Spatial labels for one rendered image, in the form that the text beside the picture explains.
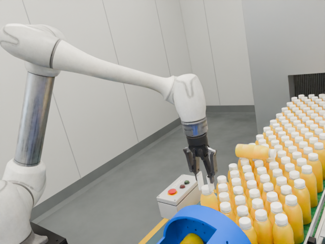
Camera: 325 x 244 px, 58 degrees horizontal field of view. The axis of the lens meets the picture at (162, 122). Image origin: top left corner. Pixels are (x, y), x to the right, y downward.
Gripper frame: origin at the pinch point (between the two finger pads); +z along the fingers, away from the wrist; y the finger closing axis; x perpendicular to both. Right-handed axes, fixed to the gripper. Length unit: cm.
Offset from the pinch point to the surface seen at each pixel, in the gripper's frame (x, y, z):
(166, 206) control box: -7.2, -16.2, 10.3
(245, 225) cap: -7.5, 18.1, 9.1
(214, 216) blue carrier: -24.2, 17.6, -6.1
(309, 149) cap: 52, 25, 8
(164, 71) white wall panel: 323, -266, 11
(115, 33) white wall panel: 230, -267, -67
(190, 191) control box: 3.4, -10.8, 8.3
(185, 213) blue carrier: -26.5, 9.6, -6.4
